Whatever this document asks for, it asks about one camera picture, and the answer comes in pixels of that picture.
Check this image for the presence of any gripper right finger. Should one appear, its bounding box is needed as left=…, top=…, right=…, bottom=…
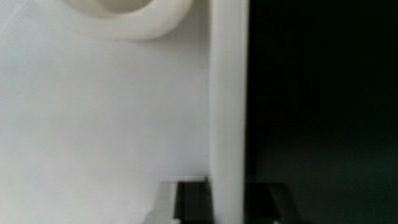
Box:
left=245, top=182, right=302, bottom=224

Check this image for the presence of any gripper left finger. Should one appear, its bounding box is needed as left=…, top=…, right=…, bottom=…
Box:
left=155, top=181, right=211, bottom=224

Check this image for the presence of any white square tabletop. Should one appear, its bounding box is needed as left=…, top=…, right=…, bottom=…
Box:
left=0, top=0, right=249, bottom=224

